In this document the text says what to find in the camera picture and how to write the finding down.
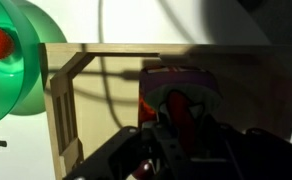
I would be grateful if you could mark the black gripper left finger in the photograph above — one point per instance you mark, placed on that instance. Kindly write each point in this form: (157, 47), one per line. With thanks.
(119, 156)

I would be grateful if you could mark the green translucent bowl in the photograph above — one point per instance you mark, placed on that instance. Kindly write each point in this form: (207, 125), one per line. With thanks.
(9, 83)

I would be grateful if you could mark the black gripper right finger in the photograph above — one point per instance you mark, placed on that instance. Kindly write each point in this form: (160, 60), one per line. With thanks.
(252, 156)

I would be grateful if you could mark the dark red ball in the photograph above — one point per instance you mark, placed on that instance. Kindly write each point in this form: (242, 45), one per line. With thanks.
(142, 170)

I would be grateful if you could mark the wooden slatted crate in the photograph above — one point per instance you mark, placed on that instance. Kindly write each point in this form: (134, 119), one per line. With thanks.
(96, 110)

